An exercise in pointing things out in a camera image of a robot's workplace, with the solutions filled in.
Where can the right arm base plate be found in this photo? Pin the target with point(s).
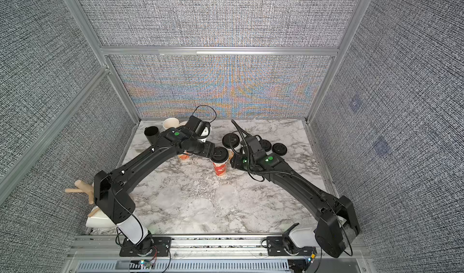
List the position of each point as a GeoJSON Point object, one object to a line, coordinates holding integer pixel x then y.
{"type": "Point", "coordinates": [279, 246]}

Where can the black lid back right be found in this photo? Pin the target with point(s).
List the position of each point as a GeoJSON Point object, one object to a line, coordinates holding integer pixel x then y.
{"type": "Point", "coordinates": [279, 149]}

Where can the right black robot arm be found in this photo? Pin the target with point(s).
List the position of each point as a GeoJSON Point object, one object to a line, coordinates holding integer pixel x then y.
{"type": "Point", "coordinates": [337, 223]}

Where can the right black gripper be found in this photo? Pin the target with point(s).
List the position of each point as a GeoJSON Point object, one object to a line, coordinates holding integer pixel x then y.
{"type": "Point", "coordinates": [235, 160]}

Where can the wooden peg rack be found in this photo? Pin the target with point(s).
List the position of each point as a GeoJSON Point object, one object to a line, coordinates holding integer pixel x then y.
{"type": "Point", "coordinates": [83, 187]}

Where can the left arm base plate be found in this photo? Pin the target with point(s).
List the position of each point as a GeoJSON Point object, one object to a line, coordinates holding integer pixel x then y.
{"type": "Point", "coordinates": [149, 247]}

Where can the black lid front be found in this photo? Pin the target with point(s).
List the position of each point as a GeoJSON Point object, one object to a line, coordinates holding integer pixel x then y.
{"type": "Point", "coordinates": [220, 155]}
{"type": "Point", "coordinates": [231, 141]}

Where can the red paper cup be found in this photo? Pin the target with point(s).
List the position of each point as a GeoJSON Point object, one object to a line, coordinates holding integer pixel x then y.
{"type": "Point", "coordinates": [220, 168]}

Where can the white mug on rack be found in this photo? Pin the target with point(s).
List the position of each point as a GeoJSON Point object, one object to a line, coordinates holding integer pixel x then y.
{"type": "Point", "coordinates": [98, 219]}

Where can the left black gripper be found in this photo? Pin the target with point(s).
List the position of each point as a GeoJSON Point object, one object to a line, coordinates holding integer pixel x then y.
{"type": "Point", "coordinates": [209, 150]}

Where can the black lid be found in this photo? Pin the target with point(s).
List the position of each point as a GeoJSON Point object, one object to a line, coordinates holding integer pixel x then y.
{"type": "Point", "coordinates": [266, 145]}
{"type": "Point", "coordinates": [231, 141]}
{"type": "Point", "coordinates": [279, 149]}
{"type": "Point", "coordinates": [220, 155]}

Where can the black lid back middle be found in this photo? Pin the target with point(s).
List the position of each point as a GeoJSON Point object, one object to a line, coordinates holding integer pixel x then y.
{"type": "Point", "coordinates": [266, 145]}

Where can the black cylindrical cup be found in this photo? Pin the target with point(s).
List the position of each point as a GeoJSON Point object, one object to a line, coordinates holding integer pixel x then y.
{"type": "Point", "coordinates": [152, 133]}

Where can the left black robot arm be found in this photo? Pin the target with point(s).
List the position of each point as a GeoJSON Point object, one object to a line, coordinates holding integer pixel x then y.
{"type": "Point", "coordinates": [111, 190]}

